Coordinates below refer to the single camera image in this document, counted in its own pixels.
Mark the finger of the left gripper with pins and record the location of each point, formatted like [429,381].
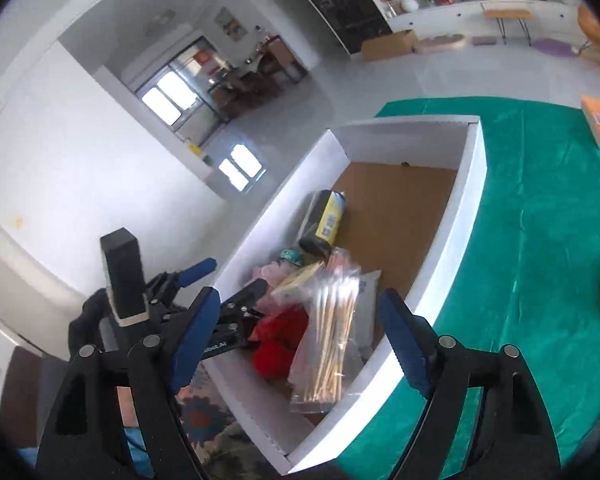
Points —
[246,298]
[196,272]

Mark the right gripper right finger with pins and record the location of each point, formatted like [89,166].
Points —
[512,436]

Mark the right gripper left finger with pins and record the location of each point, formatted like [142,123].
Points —
[84,437]

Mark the pink mesh bath pouf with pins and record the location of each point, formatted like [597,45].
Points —
[273,273]

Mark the red yarn skein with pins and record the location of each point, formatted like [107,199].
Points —
[278,338]

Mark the bag of wooden sticks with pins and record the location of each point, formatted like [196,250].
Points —
[327,357]

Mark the black roll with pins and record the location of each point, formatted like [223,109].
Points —
[321,223]

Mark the white pouch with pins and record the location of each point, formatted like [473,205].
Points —
[365,313]

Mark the pink bag bundle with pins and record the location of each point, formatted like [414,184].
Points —
[339,263]

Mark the white cardboard box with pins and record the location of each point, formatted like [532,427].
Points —
[413,186]

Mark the green satin tablecloth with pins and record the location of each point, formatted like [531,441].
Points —
[531,271]

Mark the brown cardboard box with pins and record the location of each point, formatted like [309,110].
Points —
[389,46]

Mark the small wooden bench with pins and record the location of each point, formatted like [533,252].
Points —
[500,16]

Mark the orange lounge chair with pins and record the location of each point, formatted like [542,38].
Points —
[590,27]

